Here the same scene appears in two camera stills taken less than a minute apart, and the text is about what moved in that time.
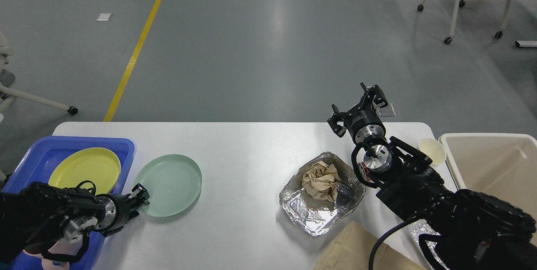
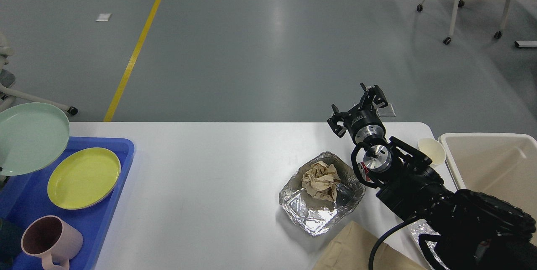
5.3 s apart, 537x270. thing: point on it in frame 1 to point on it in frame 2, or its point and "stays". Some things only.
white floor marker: x=104 y=16 stays
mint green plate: x=172 y=182 to x=32 y=135
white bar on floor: x=525 y=43 stays
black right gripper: x=363 y=120 stays
